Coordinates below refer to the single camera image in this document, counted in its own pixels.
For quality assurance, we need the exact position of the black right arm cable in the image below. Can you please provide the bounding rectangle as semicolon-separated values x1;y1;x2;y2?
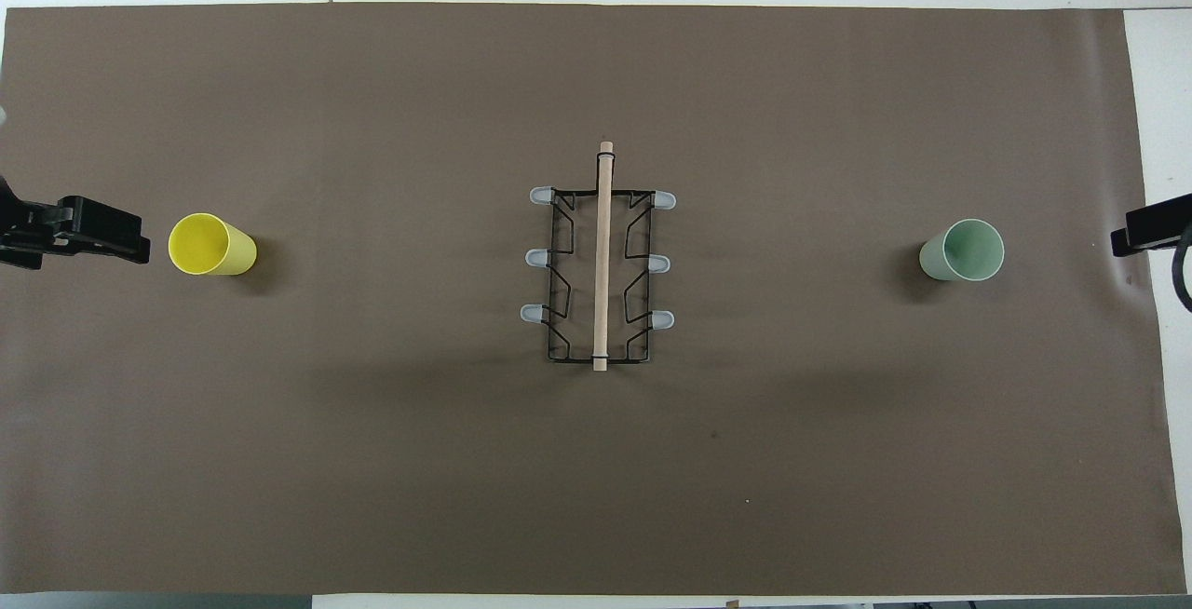
1172;218;1192;312

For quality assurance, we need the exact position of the brown table mat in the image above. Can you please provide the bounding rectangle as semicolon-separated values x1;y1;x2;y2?
0;2;1188;596

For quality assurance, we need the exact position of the black wire cup rack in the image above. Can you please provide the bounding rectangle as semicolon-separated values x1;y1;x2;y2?
520;141;677;373

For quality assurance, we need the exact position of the yellow plastic cup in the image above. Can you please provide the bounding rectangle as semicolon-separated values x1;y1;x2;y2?
168;212;258;277

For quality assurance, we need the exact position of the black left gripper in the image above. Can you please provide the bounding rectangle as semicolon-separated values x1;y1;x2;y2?
0;176;151;272

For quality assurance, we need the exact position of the pale green plastic cup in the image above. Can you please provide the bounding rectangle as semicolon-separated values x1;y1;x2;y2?
919;219;1006;283

